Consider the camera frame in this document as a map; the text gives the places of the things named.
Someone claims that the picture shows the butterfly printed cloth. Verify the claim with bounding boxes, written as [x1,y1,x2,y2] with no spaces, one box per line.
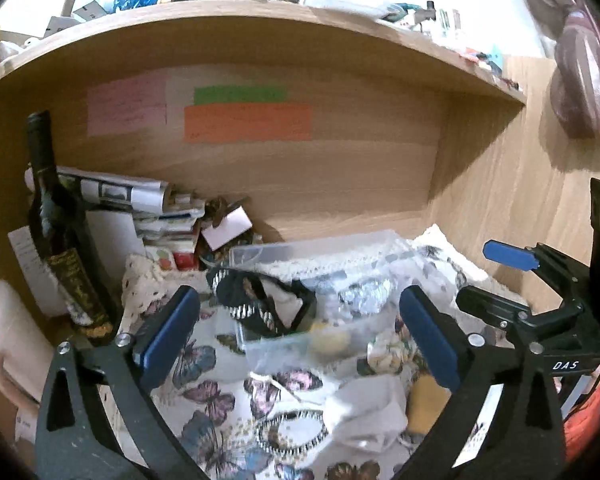
[120,224,531,480]

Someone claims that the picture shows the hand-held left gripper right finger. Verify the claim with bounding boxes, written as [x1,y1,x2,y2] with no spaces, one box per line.
[392,285,568,480]

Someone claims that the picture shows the dark wine bottle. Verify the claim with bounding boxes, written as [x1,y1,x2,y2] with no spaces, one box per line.
[25,110,122,347]

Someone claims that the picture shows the rolled newspaper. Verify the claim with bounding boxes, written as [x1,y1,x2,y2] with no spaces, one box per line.
[24,165,175,215]

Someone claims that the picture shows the white card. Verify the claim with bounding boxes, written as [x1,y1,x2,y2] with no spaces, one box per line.
[200,207,254,252]

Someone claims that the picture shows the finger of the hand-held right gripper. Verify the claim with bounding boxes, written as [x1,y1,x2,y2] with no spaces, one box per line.
[455,285,586,348]
[482,240,593,288]

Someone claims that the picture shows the pink paper note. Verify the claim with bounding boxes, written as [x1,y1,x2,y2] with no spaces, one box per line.
[87,74,169,137]

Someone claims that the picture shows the white paper sheet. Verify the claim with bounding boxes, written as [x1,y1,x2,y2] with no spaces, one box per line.
[7,207,147,317]

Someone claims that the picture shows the wooden shelf unit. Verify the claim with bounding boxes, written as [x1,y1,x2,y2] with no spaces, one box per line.
[0,0,600,480]

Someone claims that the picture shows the white cloth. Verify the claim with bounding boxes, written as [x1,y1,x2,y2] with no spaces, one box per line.
[324,375,412,455]

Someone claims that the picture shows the yellow sponge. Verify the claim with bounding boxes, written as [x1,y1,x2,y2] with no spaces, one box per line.
[406,374,452,436]

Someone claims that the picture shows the white paper roll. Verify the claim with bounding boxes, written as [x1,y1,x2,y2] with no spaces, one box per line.
[0,280,57,403]

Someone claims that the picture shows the clear plastic container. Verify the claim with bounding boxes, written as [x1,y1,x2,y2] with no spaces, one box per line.
[227,230,433,377]

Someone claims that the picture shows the orange cloth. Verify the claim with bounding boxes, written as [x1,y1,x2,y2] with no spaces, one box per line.
[562,374,600,467]

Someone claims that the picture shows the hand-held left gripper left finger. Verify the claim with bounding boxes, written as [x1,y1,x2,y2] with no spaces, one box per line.
[35,285,211,480]

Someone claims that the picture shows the stack of papers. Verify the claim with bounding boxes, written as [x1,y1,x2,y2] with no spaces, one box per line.
[132,190,207,272]

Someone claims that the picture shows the green paper note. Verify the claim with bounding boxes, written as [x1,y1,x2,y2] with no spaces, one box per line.
[193,85,288,105]

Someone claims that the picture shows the orange paper note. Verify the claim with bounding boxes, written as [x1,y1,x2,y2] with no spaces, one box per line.
[183,104,314,144]

